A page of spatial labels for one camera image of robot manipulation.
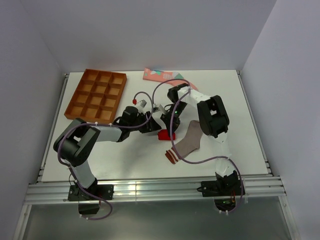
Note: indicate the beige sock orange stripes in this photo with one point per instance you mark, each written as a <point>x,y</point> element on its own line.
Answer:
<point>190,143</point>

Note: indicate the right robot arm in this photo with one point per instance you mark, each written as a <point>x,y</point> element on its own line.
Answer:
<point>213,121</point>

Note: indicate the pink patterned sock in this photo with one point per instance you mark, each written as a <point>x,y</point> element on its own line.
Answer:
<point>162,76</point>

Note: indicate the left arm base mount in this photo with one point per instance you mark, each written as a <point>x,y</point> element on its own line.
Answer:
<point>90,200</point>

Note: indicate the red sock with bear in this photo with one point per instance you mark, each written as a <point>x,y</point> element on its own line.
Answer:
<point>164,135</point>

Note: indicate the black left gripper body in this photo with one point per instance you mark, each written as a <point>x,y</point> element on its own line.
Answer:
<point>145,128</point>

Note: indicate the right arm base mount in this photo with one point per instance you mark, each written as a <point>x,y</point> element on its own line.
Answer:
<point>224,193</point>

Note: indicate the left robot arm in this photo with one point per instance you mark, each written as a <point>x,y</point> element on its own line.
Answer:
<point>77,141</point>

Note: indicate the orange wooden compartment tray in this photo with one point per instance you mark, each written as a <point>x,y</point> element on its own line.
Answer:
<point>97,96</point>

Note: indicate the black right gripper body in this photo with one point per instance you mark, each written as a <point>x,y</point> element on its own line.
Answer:
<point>176,120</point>

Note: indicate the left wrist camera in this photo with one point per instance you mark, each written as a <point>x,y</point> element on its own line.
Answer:
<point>140,105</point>

